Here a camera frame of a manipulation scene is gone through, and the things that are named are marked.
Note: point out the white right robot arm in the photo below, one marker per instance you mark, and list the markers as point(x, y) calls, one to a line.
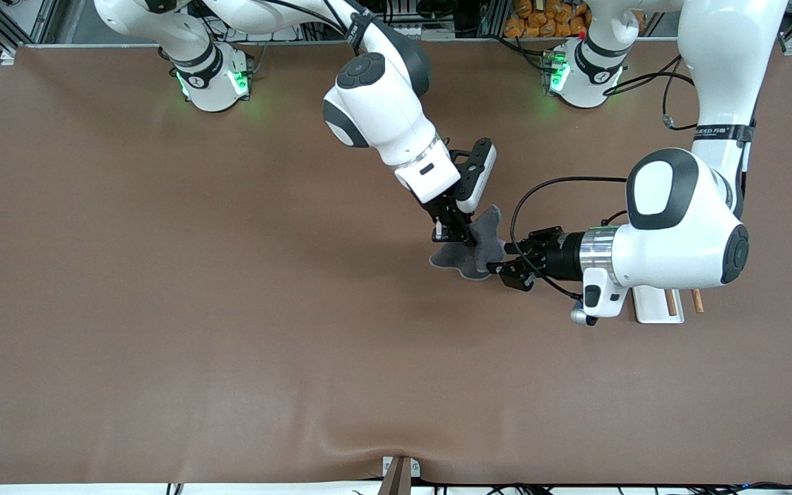
point(382, 110)

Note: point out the white left camera mount block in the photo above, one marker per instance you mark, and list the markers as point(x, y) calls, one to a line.
point(612, 282)

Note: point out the pile of orange packets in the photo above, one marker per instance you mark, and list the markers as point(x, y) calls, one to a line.
point(540, 20)

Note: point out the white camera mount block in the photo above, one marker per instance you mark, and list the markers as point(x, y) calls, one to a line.
point(612, 282)
point(430, 182)

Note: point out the wooden rack rod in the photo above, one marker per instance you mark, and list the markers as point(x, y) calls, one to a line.
point(697, 301)
point(672, 302)

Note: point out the purple and grey towel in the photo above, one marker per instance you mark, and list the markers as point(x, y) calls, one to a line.
point(485, 247)

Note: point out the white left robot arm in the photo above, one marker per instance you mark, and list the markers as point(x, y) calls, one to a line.
point(678, 234)

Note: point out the grey metal mount bracket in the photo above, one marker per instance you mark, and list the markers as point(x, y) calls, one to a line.
point(399, 478)

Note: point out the white terminal block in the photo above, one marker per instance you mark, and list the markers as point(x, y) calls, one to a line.
point(406, 31)

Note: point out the brown table mat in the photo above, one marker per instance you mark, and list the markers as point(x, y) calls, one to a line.
point(231, 309)

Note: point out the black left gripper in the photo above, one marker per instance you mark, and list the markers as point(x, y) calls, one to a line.
point(564, 256)

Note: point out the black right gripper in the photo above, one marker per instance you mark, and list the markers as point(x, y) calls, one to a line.
point(449, 210)

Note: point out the white rack base plate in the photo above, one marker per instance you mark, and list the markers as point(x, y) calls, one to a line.
point(650, 309)

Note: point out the black electronics box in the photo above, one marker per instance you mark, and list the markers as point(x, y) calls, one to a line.
point(437, 10)

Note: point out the white right camera mount block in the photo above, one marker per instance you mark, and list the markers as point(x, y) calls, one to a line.
point(430, 182)

